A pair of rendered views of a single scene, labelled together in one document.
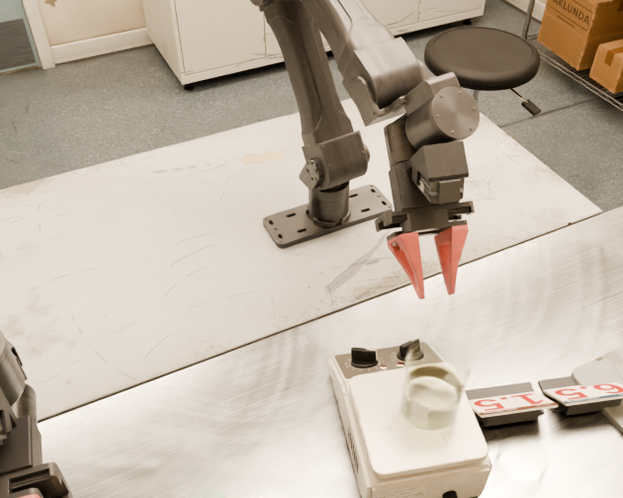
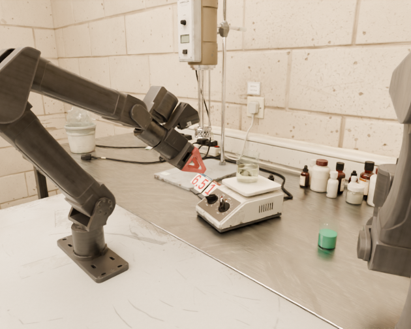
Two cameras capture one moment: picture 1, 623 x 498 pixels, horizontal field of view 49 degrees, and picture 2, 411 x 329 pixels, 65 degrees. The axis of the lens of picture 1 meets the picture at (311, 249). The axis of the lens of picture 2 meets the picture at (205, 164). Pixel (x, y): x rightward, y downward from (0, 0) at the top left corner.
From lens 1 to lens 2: 1.04 m
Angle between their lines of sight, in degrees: 92
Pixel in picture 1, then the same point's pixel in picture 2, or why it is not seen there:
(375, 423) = (262, 187)
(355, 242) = (117, 241)
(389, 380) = (241, 187)
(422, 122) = (170, 102)
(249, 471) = (291, 243)
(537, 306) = (154, 196)
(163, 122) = not seen: outside the picture
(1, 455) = not seen: hidden behind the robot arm
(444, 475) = not seen: hidden behind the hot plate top
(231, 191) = (47, 314)
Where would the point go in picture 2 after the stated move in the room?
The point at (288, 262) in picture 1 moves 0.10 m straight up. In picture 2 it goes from (142, 262) to (139, 218)
